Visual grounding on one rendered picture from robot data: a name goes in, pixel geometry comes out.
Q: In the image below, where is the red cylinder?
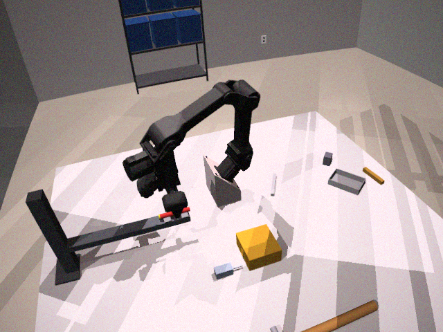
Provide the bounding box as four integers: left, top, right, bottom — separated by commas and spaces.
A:
159, 207, 190, 219

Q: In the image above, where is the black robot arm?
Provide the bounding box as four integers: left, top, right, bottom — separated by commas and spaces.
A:
123, 80, 260, 199

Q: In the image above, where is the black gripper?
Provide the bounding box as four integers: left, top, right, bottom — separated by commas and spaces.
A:
154, 163, 188, 219

